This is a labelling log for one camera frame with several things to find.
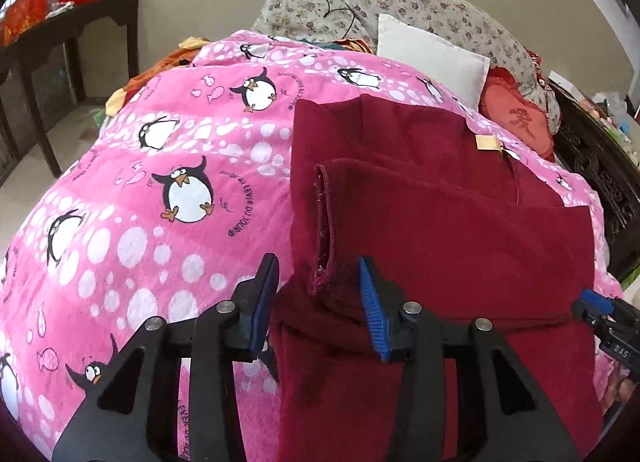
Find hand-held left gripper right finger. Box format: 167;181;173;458
357;256;581;462

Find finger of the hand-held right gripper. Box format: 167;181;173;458
571;289;619;330

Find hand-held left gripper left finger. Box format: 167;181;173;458
52;253;281;462

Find dark red towel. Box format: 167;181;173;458
270;94;608;462

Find pink penguin print blanket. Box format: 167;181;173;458
0;29;626;462

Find clear plastic bag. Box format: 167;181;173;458
592;90;640;155

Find red embroidered cushion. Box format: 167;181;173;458
479;66;557;163

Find white pillow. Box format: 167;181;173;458
376;14;492;102

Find orange cloth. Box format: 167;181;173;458
122;44;202;93

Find floral pillows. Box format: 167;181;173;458
252;0;562;135

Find dark wooden side table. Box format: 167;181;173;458
0;0;141;183

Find large red gift box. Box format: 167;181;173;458
0;0;50;46

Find carved dark wooden bed frame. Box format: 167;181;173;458
547;70;640;283

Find black cable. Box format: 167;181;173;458
322;0;364;40

